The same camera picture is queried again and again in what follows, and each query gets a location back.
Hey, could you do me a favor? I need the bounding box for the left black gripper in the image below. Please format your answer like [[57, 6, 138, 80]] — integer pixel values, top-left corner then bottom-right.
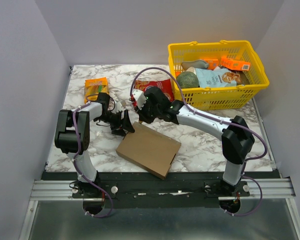
[[95, 109, 135, 137]]

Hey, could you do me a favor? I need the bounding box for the brown cardboard express box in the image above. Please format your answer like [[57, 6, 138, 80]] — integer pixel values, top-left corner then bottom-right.
[[116, 122, 181, 180]]

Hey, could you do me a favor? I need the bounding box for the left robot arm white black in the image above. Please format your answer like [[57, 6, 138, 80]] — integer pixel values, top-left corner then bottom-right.
[[54, 92, 135, 198]]

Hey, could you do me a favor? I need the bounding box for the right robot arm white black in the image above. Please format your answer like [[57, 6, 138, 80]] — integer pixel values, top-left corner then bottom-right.
[[131, 86, 255, 196]]

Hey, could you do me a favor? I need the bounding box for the small orange box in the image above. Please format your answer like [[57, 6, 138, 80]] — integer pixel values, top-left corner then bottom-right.
[[202, 58, 220, 70]]

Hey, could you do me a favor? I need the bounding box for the orange carton box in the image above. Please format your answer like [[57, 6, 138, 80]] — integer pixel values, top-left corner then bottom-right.
[[219, 56, 251, 71]]

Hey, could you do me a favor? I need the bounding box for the red candy bag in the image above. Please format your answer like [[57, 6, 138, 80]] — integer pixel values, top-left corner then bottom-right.
[[132, 79, 174, 111]]

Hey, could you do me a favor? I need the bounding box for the orange snack packet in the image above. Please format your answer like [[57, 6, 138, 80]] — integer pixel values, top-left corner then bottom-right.
[[84, 77, 109, 104]]

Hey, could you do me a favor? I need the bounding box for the green round melon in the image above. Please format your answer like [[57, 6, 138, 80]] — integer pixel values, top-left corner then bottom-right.
[[176, 71, 199, 89]]

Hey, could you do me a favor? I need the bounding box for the light blue chips bag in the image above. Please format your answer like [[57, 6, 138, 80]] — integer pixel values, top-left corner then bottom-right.
[[195, 68, 244, 88]]

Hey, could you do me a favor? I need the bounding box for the grey pouch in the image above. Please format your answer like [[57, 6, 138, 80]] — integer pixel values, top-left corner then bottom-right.
[[181, 59, 209, 70]]

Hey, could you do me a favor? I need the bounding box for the yellow plastic basket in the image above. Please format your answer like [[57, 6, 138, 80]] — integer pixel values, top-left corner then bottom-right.
[[168, 40, 270, 110]]

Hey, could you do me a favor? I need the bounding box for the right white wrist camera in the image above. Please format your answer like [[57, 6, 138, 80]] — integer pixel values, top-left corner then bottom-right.
[[131, 89, 147, 110]]

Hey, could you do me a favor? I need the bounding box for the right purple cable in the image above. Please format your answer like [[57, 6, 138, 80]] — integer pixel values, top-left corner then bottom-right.
[[129, 67, 269, 217]]

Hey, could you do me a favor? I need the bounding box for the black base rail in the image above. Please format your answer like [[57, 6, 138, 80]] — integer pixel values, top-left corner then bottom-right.
[[31, 171, 294, 209]]

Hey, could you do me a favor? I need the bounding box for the aluminium frame profile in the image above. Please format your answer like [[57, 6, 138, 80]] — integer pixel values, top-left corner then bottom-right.
[[28, 172, 300, 239]]

